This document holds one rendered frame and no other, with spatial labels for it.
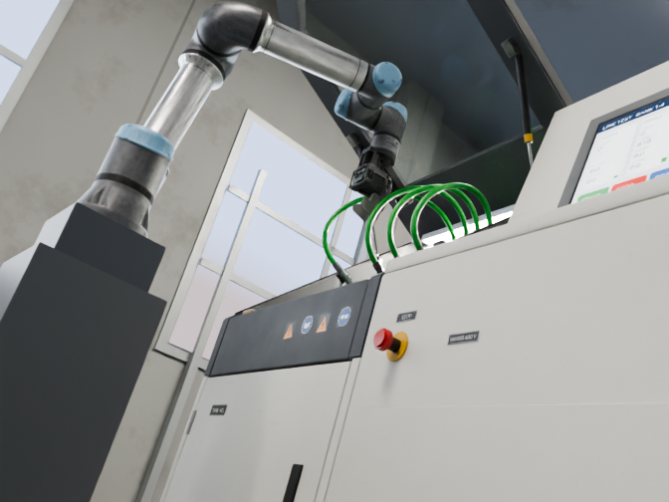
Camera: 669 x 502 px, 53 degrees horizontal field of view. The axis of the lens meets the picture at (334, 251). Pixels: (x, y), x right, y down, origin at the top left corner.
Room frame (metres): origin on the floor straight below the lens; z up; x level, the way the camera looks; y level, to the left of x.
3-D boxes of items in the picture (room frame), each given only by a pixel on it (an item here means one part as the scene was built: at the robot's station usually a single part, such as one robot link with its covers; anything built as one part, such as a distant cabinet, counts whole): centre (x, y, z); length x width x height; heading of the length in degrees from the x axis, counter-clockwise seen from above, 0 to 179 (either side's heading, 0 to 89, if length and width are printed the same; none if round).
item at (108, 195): (1.20, 0.43, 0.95); 0.15 x 0.15 x 0.10
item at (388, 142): (1.49, -0.05, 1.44); 0.08 x 0.08 x 0.05
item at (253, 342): (1.44, 0.05, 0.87); 0.62 x 0.04 x 0.16; 28
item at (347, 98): (1.44, 0.04, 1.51); 0.11 x 0.11 x 0.08; 18
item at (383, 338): (1.03, -0.12, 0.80); 0.05 x 0.04 x 0.05; 28
